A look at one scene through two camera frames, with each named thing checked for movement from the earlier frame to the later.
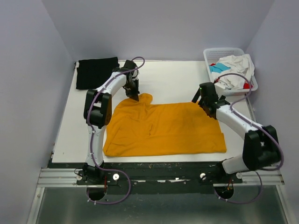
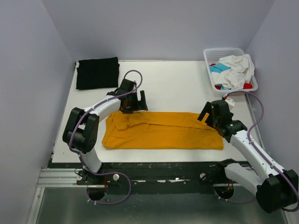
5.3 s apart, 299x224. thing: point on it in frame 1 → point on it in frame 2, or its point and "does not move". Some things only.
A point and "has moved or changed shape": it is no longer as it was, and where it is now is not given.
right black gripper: (198, 95) → (208, 108)
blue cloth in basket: (218, 67) does not move
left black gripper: (133, 94) → (139, 105)
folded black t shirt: (93, 73) does not move
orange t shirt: (138, 127) has moved or changed shape
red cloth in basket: (246, 86) does not move
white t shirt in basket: (242, 64) does not move
